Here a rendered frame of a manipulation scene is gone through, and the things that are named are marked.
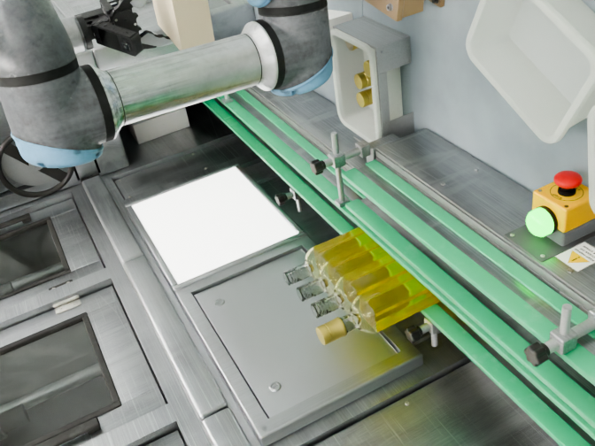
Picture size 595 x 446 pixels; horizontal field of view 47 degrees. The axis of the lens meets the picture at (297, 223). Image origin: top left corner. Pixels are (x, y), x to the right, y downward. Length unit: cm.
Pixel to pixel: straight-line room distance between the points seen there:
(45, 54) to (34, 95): 6
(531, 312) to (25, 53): 77
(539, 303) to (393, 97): 57
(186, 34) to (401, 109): 48
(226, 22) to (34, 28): 116
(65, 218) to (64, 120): 104
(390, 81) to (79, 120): 66
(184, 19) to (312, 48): 41
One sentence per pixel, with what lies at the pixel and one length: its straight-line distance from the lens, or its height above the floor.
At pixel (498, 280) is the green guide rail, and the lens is 107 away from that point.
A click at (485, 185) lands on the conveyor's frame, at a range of 124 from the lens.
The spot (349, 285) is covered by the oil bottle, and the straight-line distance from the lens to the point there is 123.
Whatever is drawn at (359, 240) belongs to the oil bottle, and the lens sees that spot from 134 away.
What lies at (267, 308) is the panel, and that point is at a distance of 145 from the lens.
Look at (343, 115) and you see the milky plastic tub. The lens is 156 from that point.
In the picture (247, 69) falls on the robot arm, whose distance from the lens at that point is 111.
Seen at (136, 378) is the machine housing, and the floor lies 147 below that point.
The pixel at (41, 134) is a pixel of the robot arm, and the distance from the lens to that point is 101.
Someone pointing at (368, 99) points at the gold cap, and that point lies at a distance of 150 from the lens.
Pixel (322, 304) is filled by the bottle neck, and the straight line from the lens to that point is 122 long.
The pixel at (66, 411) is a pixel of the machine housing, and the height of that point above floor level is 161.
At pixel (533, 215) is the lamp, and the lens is 108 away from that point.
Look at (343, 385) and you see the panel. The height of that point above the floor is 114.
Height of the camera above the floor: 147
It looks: 17 degrees down
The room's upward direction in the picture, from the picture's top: 113 degrees counter-clockwise
